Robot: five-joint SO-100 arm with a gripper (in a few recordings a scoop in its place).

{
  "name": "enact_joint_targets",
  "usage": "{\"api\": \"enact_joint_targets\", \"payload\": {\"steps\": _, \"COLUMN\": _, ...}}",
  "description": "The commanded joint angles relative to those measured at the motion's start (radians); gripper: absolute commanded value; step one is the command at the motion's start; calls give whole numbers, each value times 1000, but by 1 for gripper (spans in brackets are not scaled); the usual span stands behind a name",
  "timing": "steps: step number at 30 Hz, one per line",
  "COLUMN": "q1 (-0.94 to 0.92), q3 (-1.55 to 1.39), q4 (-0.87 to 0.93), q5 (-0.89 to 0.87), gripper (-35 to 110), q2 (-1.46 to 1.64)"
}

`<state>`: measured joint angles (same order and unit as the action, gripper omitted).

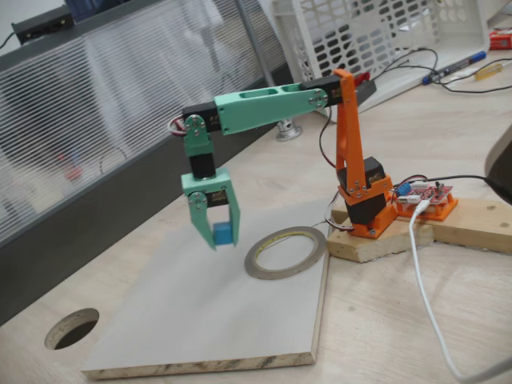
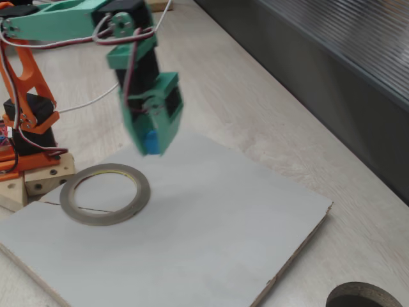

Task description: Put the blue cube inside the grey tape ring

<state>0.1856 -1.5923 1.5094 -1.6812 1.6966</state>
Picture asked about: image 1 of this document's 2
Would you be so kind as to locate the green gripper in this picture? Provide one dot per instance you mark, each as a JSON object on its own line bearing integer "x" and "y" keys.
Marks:
{"x": 210, "y": 184}

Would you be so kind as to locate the blue cube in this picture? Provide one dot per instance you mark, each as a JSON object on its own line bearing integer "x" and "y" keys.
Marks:
{"x": 222, "y": 235}

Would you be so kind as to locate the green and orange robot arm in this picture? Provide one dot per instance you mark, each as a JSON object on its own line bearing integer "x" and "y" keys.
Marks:
{"x": 260, "y": 108}

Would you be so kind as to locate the metal clamp foot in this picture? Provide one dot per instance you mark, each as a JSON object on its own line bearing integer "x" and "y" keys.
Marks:
{"x": 289, "y": 132}

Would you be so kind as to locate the grey laminated chipboard panel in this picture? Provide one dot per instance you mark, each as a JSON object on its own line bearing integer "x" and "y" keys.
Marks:
{"x": 160, "y": 320}

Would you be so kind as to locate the ribbed translucent desk partition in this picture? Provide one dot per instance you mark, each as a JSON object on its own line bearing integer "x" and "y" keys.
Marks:
{"x": 120, "y": 100}

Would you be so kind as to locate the wooden block with screw holes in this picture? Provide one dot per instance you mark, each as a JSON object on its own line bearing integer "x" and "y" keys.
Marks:
{"x": 380, "y": 244}

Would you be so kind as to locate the black power adapter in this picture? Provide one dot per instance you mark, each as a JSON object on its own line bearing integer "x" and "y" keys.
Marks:
{"x": 366, "y": 91}

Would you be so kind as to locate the small red clip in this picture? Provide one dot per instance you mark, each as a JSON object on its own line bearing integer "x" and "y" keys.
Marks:
{"x": 362, "y": 79}

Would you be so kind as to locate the red controller circuit board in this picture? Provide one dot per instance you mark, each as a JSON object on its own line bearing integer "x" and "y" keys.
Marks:
{"x": 432, "y": 192}

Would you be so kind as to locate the dark monitor screen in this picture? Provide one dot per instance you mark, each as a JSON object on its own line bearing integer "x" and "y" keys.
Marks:
{"x": 140, "y": 8}

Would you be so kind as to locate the long wooden plank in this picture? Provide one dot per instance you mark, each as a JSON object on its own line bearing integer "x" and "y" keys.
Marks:
{"x": 480, "y": 224}

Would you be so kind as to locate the black device on partition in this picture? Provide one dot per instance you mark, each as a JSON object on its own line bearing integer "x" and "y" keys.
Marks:
{"x": 42, "y": 24}

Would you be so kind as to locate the blue capped marker pen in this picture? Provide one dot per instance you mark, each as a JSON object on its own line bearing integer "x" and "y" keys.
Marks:
{"x": 456, "y": 67}

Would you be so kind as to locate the dark rounded object beige edge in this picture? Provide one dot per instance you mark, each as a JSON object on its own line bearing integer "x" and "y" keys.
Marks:
{"x": 502, "y": 168}

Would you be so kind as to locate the yellow translucent stick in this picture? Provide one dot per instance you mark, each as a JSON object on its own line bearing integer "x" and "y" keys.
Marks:
{"x": 488, "y": 71}

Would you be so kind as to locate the white plastic lattice basket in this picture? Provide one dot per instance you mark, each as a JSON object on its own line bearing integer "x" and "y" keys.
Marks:
{"x": 460, "y": 24}

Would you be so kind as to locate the small red box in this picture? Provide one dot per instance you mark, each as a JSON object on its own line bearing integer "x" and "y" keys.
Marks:
{"x": 501, "y": 41}

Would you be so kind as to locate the grey metal partition post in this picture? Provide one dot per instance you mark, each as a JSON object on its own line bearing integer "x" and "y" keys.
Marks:
{"x": 256, "y": 48}

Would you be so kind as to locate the orange controller board mount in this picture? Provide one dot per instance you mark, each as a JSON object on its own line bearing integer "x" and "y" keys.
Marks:
{"x": 444, "y": 212}

